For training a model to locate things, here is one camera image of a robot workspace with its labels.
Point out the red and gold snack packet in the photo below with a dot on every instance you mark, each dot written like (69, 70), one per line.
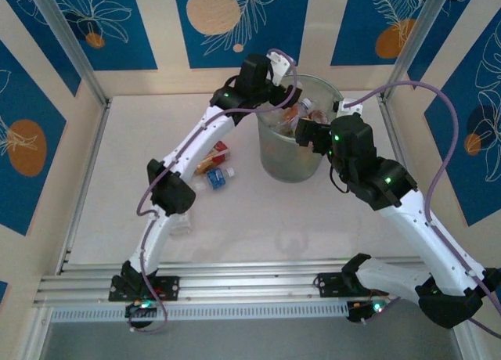
(217, 156)

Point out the square clear bottle white label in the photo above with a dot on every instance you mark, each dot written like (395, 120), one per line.
(182, 225)

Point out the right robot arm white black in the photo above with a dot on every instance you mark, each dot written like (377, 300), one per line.
(430, 235)

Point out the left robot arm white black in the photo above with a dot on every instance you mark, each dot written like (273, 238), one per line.
(203, 137)

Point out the small blue label bottle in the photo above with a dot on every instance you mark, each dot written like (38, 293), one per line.
(215, 178)

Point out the clear crumpled plastic bottle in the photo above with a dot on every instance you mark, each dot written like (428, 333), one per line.
(200, 186)

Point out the controller board green light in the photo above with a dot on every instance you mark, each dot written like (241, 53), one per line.
(364, 311)
(141, 307)

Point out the aluminium frame post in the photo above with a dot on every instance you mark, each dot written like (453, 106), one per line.
(71, 43)
(467, 344)
(419, 43)
(33, 344)

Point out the wide aluminium base rail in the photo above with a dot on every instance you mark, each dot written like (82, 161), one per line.
(254, 281)

